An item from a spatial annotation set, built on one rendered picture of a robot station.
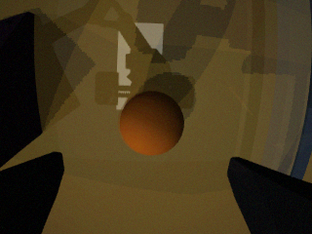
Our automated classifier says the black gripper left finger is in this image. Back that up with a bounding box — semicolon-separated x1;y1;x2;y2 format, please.
0;152;63;234

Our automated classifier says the see-through orange ball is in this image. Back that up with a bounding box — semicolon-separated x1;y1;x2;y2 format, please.
117;91;155;156

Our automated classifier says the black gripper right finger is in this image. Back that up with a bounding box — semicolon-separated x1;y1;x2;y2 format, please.
226;157;312;234

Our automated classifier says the brown ball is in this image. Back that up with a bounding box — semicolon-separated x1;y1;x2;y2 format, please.
149;91;184;156

